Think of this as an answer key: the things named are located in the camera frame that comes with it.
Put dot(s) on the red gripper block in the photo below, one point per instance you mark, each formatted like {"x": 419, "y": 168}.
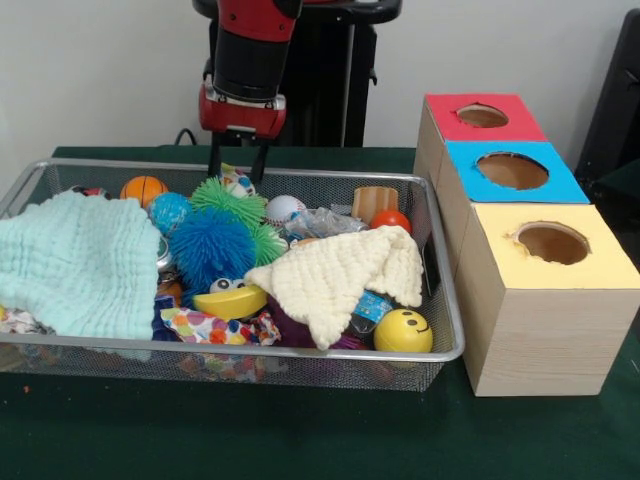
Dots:
{"x": 240, "y": 117}

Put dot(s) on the colourful polka dot cloth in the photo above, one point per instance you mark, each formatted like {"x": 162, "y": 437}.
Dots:
{"x": 237, "y": 182}
{"x": 210, "y": 327}

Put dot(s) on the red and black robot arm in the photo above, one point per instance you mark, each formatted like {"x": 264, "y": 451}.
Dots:
{"x": 250, "y": 50}

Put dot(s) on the silver mesh bin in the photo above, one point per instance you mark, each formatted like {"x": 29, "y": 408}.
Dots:
{"x": 350, "y": 367}

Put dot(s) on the wooden box with three holes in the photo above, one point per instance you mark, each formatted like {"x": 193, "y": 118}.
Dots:
{"x": 540, "y": 340}

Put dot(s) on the green spiky rubber toy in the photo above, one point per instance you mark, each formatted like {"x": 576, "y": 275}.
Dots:
{"x": 212, "y": 199}

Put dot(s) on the white baseball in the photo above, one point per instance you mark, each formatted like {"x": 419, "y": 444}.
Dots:
{"x": 282, "y": 207}

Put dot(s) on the blue spiky rubber ball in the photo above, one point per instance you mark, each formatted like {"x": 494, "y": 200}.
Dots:
{"x": 210, "y": 247}

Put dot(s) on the orange basketball toy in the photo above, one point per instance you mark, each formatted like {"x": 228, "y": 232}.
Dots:
{"x": 142, "y": 189}

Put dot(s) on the yellow banana toy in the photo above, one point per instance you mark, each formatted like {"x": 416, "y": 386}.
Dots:
{"x": 230, "y": 302}

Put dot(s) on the cream muslin cloth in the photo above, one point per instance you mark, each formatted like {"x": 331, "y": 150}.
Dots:
{"x": 325, "y": 280}

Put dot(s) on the red orange ball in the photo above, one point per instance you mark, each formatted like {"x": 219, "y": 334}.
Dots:
{"x": 390, "y": 220}

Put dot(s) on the mint green muslin cloth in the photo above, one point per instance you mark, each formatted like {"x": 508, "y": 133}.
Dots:
{"x": 75, "y": 260}

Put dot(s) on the yellow smiley face ball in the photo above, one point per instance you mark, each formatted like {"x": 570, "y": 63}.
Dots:
{"x": 400, "y": 332}

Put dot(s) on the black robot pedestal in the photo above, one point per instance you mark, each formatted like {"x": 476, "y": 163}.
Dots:
{"x": 330, "y": 85}

